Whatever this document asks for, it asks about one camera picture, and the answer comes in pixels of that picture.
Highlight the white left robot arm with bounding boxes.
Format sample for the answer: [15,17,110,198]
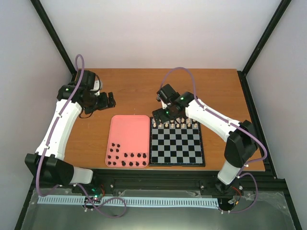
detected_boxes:
[24,83,116,193]

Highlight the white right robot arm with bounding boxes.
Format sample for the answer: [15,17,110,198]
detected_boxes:
[153,90,260,185]

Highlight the black white chess board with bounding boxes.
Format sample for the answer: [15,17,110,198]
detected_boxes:
[149,117,205,167]

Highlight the pink plastic tray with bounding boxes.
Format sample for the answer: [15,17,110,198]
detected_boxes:
[105,115,150,169]

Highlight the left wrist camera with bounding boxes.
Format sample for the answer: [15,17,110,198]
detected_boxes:
[80,70,103,93]

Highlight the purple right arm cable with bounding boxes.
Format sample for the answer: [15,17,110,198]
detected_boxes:
[160,67,268,214]

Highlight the light blue cable duct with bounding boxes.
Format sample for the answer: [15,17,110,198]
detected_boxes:
[37,195,219,209]

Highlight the black aluminium frame rail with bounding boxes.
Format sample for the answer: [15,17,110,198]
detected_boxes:
[84,169,289,198]

